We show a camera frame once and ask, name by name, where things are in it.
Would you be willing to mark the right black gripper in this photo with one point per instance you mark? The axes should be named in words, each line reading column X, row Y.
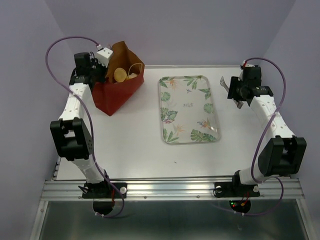
column 234, row 82

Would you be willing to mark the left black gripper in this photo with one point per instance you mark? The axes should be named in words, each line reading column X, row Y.
column 95, row 62

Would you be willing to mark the metal serving tongs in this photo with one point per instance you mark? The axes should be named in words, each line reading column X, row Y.
column 222, row 82

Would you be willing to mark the round pale bread roll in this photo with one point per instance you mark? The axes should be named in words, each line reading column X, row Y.
column 120, row 75

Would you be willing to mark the red brown paper bag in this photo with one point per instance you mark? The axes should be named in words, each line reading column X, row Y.
column 111, row 95

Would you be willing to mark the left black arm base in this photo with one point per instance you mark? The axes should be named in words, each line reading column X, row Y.
column 103, row 196

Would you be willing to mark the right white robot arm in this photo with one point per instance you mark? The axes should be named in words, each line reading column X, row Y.
column 284, row 151

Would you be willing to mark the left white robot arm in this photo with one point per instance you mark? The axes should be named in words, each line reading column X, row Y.
column 72, row 138

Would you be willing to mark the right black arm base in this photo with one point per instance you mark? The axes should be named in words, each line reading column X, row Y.
column 240, row 195

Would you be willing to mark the floral patterned tray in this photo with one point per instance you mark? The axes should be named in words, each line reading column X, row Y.
column 187, row 110

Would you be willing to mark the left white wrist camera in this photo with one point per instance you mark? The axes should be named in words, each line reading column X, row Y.
column 103, row 56

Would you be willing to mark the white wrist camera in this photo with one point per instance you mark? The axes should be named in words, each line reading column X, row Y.
column 103, row 56
column 246, row 64

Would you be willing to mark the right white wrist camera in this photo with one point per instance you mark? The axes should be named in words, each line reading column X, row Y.
column 246, row 64

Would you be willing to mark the aluminium mounting rail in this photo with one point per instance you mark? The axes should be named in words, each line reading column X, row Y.
column 174, row 189

